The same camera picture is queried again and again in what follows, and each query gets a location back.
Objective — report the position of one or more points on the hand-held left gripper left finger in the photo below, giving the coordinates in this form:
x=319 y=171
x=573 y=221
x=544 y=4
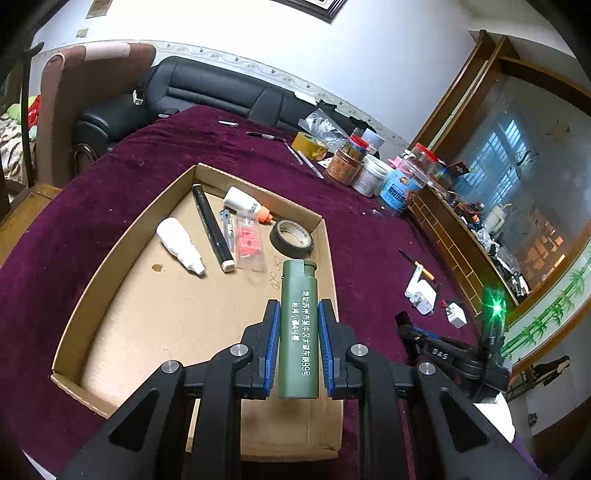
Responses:
x=272 y=350

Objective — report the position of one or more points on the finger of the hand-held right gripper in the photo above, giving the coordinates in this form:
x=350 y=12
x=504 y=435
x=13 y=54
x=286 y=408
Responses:
x=411 y=332

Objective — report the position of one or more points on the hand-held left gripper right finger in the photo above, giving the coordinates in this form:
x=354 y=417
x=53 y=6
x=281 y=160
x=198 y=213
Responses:
x=328 y=350

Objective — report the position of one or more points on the green lighter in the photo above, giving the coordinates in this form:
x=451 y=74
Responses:
x=298 y=332

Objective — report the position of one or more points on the clear packet with orange pieces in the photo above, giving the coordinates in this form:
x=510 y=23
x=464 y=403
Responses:
x=248 y=242

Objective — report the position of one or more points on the shallow cardboard box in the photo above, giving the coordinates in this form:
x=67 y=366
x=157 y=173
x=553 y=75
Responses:
x=152 y=332

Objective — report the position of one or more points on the clear blue lighter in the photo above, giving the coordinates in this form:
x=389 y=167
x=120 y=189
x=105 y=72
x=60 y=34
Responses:
x=226 y=228

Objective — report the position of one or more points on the black marker with grey end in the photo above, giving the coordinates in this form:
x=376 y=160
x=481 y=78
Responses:
x=212 y=226

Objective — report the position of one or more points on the translucent white squeeze bottle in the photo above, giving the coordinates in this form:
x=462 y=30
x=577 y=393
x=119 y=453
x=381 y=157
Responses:
x=178 y=242

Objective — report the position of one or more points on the white bottle with orange cap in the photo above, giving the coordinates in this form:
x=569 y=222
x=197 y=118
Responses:
x=240 y=201

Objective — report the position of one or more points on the white power bank with plug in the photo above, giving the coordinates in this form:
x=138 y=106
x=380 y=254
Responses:
x=424 y=301

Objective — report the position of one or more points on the white charger cube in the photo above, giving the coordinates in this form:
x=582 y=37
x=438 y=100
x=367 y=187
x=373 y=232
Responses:
x=456 y=315

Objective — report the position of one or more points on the white cylindrical tube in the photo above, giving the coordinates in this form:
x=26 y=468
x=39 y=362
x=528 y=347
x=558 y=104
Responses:
x=414 y=279

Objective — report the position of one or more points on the yellow and black pen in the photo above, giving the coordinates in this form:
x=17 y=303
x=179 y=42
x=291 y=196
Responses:
x=418 y=265

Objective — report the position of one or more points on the wooden cabinet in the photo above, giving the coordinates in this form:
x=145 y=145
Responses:
x=461 y=249

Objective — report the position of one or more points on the black tape roll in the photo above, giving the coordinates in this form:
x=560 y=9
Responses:
x=292 y=240

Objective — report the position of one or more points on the white and green cup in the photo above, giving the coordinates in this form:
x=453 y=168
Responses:
x=496 y=217

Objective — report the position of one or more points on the clear jar with blue label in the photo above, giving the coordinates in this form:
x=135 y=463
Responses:
x=399 y=189

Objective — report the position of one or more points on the white plastic jar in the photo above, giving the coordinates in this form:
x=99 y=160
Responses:
x=369 y=175

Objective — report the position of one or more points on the clear jar with red lid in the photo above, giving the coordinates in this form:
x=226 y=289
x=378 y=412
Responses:
x=427 y=159

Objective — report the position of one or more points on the jar with brown label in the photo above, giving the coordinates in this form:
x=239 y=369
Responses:
x=344 y=168

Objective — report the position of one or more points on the small white tube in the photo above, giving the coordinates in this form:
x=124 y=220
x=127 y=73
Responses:
x=311 y=165

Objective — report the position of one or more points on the grey tape roll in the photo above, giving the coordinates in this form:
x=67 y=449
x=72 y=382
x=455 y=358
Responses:
x=375 y=140

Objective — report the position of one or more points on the thin grey pen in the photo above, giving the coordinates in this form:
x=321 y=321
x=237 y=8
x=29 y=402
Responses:
x=293 y=153

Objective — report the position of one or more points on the stack of coloured tape rolls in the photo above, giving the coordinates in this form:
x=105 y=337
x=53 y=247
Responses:
x=358 y=141

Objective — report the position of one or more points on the yellow tape roll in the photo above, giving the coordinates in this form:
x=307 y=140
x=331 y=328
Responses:
x=308 y=145

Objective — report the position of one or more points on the thin black pen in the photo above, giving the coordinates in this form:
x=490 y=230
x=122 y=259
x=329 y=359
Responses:
x=265 y=135

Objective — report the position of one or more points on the silver foil bag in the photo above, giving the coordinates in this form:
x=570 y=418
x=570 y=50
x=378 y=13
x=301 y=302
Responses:
x=323 y=124

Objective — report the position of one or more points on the metal tweezers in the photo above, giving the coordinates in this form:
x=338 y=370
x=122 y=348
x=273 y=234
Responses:
x=228 y=123

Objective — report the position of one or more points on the black leather sofa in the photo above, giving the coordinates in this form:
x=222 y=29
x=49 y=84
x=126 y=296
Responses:
x=207 y=92

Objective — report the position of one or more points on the brown chair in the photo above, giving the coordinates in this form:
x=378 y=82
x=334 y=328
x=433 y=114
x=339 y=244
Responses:
x=60 y=115

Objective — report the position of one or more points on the dark picture frame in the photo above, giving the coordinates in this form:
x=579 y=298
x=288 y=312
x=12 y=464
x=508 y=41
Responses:
x=309 y=7

